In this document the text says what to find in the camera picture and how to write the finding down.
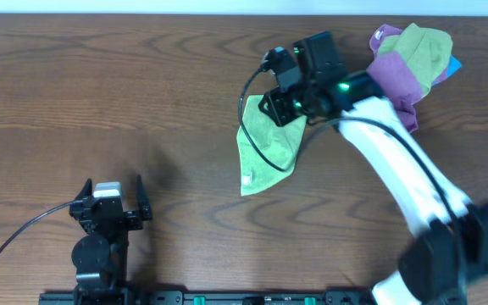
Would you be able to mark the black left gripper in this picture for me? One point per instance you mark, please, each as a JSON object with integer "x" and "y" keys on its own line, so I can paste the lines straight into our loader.
{"x": 109, "y": 213}

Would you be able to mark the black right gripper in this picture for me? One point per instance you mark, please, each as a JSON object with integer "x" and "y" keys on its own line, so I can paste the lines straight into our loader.
{"x": 278, "y": 113}

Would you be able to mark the light green microfiber cloth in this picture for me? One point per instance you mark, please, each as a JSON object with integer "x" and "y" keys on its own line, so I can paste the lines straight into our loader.
{"x": 267, "y": 152}

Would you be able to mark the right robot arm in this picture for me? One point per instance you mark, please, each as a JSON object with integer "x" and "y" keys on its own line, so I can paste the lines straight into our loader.
{"x": 449, "y": 251}

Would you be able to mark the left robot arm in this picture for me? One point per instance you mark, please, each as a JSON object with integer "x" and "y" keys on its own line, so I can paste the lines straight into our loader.
{"x": 100, "y": 258}

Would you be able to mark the purple microfiber cloth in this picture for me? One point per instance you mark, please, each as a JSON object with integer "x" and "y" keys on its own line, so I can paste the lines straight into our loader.
{"x": 399, "y": 85}

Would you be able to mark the olive green microfiber cloth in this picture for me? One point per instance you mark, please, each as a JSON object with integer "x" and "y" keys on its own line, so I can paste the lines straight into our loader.
{"x": 427, "y": 52}

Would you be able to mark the blue microfiber cloth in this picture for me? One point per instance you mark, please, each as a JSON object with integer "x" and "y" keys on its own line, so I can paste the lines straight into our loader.
{"x": 453, "y": 66}

